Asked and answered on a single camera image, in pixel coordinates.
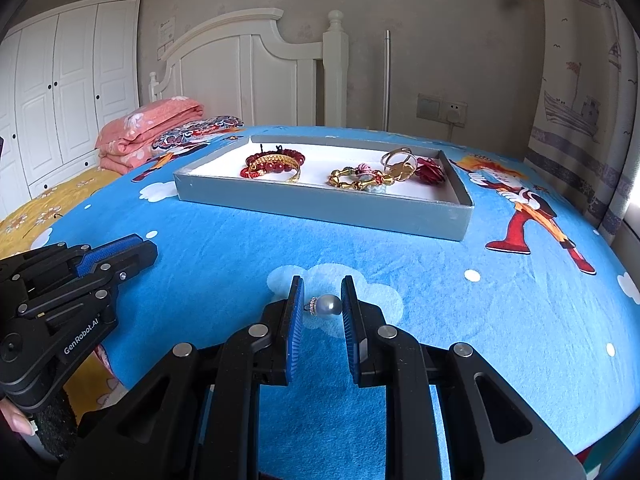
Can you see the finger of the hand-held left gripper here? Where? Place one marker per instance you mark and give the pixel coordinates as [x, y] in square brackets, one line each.
[45, 255]
[112, 252]

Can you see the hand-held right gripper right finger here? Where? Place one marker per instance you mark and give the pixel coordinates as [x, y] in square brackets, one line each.
[350, 330]

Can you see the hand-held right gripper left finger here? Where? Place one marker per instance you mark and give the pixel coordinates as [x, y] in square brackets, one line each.
[295, 330]

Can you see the grey jewelry tray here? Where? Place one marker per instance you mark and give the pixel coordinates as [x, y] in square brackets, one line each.
[325, 205]

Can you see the gold bangle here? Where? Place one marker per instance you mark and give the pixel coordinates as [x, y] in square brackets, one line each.
[287, 178]

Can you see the person's left hand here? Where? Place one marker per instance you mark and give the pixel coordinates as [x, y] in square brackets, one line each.
[15, 416]

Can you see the yellow floral bedsheet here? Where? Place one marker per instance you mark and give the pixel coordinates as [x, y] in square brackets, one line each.
[30, 215]

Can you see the blue cartoon printed blanket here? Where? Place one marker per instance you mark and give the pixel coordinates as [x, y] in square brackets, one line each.
[200, 240]

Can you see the pink folded quilt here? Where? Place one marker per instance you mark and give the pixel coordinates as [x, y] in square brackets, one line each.
[145, 125]

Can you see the patterned pillow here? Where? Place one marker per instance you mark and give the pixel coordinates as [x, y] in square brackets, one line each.
[200, 130]

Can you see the white wardrobe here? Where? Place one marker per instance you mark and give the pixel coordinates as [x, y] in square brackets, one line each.
[65, 100]

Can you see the red flower ornament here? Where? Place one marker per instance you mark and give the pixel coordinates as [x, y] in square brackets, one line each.
[430, 170]

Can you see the white bed headboard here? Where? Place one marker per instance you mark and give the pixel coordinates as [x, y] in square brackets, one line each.
[240, 75]

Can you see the white plug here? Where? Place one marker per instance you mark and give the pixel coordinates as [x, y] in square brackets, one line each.
[454, 117]

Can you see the metal pole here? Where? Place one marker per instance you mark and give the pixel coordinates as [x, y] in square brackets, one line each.
[386, 80]

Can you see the ship printed curtain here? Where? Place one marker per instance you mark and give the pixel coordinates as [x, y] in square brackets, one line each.
[580, 110]

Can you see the wall paper notice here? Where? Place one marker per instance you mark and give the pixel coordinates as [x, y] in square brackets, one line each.
[166, 37]

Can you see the wall switch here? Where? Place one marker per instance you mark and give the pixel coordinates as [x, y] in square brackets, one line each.
[429, 106]

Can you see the wall socket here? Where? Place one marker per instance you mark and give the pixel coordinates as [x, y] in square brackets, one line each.
[456, 106]

